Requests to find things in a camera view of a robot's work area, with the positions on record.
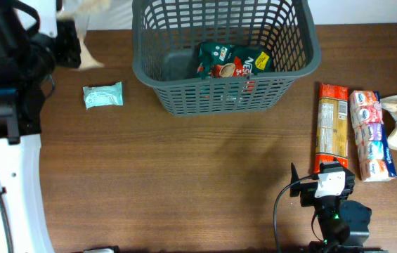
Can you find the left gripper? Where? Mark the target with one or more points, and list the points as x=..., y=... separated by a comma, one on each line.
x=69, y=43

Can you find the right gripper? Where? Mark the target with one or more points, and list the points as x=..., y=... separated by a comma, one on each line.
x=308, y=192

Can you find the beige paper pouch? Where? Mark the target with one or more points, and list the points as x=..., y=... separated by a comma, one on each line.
x=80, y=11

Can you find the mint green snack packet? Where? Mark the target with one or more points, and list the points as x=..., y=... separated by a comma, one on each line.
x=96, y=96

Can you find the green coffee sachet bag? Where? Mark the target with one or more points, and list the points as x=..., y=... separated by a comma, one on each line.
x=228, y=60

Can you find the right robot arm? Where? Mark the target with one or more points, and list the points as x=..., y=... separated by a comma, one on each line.
x=343, y=222

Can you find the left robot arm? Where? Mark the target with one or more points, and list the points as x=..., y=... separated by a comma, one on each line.
x=33, y=42

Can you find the orange spaghetti packet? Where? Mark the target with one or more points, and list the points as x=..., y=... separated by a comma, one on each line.
x=332, y=124

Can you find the tissue multipack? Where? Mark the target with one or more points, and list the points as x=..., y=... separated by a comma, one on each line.
x=374, y=154

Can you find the grey plastic basket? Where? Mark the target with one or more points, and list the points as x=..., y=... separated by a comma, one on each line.
x=166, y=42

